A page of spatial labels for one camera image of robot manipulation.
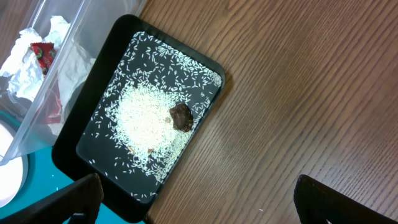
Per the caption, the white rice pile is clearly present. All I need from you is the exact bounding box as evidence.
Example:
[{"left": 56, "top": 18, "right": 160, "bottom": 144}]
[{"left": 76, "top": 31, "right": 222, "bottom": 203}]

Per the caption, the dark brown food scrap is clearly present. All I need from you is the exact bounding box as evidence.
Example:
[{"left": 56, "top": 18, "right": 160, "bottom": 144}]
[{"left": 169, "top": 103, "right": 193, "bottom": 133}]

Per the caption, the teal serving tray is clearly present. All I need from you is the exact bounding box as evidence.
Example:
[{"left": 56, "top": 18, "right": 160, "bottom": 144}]
[{"left": 1, "top": 110, "right": 128, "bottom": 224}]

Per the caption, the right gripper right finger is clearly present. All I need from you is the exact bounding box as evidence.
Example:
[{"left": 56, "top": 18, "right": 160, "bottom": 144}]
[{"left": 294, "top": 175, "right": 397, "bottom": 224}]

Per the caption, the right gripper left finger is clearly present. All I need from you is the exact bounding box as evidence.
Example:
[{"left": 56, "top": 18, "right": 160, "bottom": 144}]
[{"left": 1, "top": 173, "right": 104, "bottom": 224}]

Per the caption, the black waste tray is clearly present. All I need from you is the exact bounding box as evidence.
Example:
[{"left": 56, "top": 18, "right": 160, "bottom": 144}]
[{"left": 52, "top": 15, "right": 225, "bottom": 223}]

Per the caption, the red snack wrapper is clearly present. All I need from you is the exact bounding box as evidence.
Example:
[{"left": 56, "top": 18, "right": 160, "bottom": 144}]
[{"left": 30, "top": 42, "right": 62, "bottom": 124}]

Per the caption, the clear plastic bin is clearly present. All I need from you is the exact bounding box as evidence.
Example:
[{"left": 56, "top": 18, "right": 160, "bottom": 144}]
[{"left": 1, "top": 0, "right": 145, "bottom": 164}]

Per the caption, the large white plate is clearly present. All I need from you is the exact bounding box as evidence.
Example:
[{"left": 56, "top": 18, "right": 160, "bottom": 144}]
[{"left": 1, "top": 121, "right": 29, "bottom": 207}]

